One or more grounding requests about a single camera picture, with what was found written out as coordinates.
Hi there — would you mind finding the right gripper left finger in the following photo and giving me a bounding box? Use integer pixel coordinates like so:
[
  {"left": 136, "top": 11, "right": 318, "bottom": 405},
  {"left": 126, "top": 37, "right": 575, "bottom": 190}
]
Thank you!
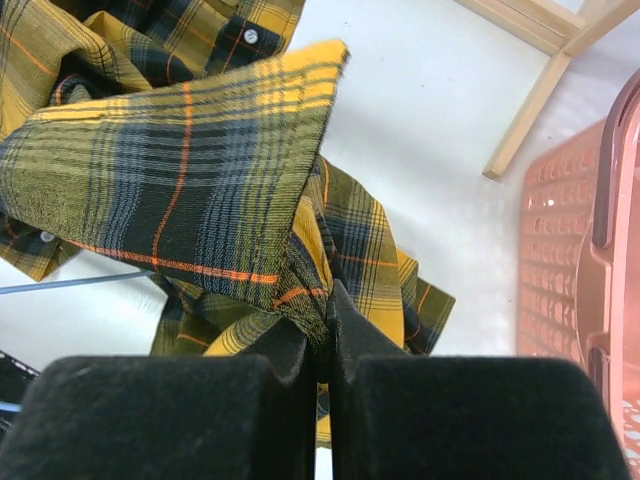
[{"left": 1, "top": 320, "right": 316, "bottom": 479}]

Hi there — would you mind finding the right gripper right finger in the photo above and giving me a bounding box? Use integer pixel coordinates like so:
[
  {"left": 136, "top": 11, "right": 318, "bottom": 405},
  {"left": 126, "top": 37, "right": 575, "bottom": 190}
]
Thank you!
[{"left": 327, "top": 283, "right": 629, "bottom": 479}]

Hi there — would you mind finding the blue wire hanger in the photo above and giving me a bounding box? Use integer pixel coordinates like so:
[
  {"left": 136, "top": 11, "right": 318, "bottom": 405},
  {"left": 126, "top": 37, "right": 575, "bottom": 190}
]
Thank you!
[{"left": 0, "top": 272, "right": 146, "bottom": 416}]

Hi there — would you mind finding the yellow black plaid shirt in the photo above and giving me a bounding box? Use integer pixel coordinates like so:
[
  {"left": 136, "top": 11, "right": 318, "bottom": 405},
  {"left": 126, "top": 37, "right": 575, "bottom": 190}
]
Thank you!
[{"left": 0, "top": 0, "right": 457, "bottom": 449}]

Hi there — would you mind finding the pink plastic basket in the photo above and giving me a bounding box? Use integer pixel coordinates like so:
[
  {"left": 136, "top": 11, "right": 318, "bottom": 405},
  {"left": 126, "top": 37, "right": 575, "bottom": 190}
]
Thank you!
[{"left": 516, "top": 76, "right": 639, "bottom": 476}]

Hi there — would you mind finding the wooden clothes rack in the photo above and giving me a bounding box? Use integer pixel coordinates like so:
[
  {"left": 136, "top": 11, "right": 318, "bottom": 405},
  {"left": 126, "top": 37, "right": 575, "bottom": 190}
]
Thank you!
[{"left": 460, "top": 0, "right": 639, "bottom": 180}]

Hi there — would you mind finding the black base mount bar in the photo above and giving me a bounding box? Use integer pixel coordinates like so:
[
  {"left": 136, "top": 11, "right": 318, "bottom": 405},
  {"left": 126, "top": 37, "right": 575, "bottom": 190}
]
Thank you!
[{"left": 0, "top": 352, "right": 39, "bottom": 439}]

